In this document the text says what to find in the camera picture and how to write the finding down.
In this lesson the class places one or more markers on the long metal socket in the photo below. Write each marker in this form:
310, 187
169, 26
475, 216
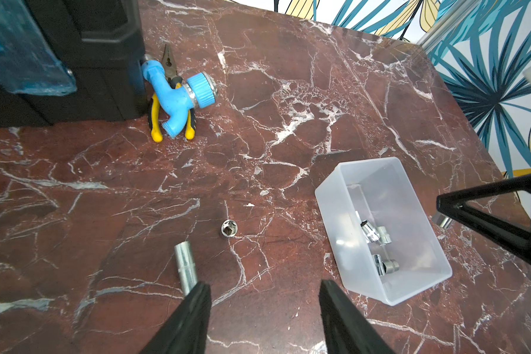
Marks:
186, 267

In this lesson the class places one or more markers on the small dark socket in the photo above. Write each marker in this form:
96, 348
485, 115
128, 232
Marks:
441, 220

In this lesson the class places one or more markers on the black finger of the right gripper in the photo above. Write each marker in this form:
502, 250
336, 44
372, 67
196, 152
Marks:
511, 237

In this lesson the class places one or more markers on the small metal socket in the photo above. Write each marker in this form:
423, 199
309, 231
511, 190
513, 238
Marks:
375, 234

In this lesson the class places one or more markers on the metal socket front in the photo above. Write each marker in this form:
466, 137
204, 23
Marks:
385, 266

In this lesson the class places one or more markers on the black plastic toolbox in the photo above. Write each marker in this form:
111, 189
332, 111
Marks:
69, 61

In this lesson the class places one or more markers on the blue toy figure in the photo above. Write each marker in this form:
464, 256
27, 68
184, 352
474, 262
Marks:
196, 92

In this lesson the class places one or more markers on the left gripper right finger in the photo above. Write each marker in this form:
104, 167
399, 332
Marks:
346, 330

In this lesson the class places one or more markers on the yellow handled pliers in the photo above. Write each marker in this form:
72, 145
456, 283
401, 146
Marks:
157, 115

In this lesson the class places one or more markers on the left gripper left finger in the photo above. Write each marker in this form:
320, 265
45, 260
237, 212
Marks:
185, 331

